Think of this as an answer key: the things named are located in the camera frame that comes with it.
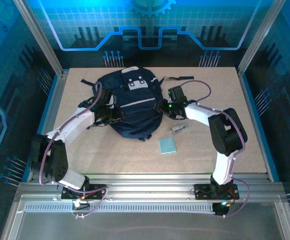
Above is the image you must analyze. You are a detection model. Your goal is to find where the navy blue backpack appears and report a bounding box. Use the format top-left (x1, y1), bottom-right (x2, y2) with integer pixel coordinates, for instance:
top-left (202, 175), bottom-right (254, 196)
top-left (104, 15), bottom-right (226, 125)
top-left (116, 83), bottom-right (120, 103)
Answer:
top-left (81, 66), bottom-right (195, 143)

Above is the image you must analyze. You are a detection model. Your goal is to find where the light blue notepad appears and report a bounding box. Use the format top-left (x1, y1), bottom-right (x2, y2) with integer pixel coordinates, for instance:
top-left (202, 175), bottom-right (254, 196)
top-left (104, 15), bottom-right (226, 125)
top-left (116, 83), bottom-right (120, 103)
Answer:
top-left (158, 138), bottom-right (178, 155)

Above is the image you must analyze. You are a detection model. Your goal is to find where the black controller box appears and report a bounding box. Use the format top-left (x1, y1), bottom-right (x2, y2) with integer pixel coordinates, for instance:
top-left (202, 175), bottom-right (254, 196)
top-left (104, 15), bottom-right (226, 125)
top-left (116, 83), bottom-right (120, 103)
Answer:
top-left (211, 201), bottom-right (230, 217)

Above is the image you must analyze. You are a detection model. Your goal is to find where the steel front panel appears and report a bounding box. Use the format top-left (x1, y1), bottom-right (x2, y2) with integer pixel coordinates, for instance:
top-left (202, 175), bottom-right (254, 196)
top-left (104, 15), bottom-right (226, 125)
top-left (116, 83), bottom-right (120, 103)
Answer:
top-left (0, 194), bottom-right (290, 240)

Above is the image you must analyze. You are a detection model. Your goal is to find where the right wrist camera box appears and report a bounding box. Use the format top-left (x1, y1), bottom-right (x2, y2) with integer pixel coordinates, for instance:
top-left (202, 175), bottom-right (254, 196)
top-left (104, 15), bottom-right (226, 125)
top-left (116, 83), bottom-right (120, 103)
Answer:
top-left (168, 85), bottom-right (189, 103)

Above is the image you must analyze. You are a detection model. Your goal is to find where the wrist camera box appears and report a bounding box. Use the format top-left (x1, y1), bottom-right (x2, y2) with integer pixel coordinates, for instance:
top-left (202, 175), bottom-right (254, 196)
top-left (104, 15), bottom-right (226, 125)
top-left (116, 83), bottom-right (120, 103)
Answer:
top-left (168, 85), bottom-right (189, 103)
top-left (98, 87), bottom-right (116, 109)

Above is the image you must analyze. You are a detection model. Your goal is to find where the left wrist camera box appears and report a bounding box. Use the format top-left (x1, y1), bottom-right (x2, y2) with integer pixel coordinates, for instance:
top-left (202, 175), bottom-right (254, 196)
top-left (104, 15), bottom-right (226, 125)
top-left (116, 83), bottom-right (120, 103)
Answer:
top-left (98, 87), bottom-right (116, 109)

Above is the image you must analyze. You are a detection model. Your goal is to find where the aluminium side rail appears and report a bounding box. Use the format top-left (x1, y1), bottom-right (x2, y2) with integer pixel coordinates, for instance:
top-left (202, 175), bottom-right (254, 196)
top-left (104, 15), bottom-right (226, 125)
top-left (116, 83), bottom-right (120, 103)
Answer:
top-left (27, 71), bottom-right (70, 182)

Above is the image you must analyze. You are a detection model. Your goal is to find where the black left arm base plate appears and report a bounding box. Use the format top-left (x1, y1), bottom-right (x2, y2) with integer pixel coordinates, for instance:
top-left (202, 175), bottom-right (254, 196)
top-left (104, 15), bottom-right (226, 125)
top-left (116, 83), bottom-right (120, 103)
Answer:
top-left (60, 183), bottom-right (106, 201)

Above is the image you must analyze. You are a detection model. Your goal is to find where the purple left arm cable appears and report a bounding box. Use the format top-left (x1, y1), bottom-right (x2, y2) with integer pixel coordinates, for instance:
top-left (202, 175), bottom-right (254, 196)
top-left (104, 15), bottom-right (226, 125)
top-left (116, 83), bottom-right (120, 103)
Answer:
top-left (38, 81), bottom-right (110, 219)

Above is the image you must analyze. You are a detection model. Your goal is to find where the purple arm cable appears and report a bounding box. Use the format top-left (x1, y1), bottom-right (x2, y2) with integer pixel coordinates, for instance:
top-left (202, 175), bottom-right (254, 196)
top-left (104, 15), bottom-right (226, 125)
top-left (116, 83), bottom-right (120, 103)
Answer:
top-left (38, 81), bottom-right (110, 219)
top-left (178, 79), bottom-right (251, 218)

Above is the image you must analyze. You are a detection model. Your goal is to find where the aluminium front rail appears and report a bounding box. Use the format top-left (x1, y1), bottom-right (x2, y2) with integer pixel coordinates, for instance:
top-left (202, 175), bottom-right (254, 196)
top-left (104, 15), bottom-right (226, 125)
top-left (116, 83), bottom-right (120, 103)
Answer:
top-left (14, 173), bottom-right (287, 201)

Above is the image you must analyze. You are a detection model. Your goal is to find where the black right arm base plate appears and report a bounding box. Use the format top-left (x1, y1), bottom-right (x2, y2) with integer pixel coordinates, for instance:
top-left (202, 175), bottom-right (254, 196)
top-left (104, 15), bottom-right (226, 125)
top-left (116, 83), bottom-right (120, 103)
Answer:
top-left (193, 183), bottom-right (240, 201)

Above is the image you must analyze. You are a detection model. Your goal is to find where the slotted cable duct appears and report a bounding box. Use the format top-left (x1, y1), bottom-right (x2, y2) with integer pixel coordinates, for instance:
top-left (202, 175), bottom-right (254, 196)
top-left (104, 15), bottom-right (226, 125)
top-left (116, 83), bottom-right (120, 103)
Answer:
top-left (23, 202), bottom-right (217, 213)

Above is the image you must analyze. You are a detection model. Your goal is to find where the aluminium left frame post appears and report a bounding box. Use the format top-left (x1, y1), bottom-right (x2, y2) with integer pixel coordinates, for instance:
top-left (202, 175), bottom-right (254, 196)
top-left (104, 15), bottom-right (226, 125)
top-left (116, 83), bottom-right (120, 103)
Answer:
top-left (12, 0), bottom-right (70, 77)

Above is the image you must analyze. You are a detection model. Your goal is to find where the aluminium frame post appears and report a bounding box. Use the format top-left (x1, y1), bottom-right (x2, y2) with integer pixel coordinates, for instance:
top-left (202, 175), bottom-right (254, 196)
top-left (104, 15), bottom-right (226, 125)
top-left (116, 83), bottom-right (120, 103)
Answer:
top-left (236, 0), bottom-right (288, 76)
top-left (12, 0), bottom-right (70, 77)

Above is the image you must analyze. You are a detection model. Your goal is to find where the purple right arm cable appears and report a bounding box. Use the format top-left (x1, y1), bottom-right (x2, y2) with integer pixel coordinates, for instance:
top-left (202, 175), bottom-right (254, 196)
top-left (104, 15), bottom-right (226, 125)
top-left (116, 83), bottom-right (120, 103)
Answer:
top-left (178, 79), bottom-right (251, 218)

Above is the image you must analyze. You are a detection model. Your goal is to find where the aluminium right frame post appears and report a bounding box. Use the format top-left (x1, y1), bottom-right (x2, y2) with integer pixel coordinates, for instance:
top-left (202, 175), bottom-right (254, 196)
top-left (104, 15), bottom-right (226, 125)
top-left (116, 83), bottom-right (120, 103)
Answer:
top-left (236, 0), bottom-right (288, 76)

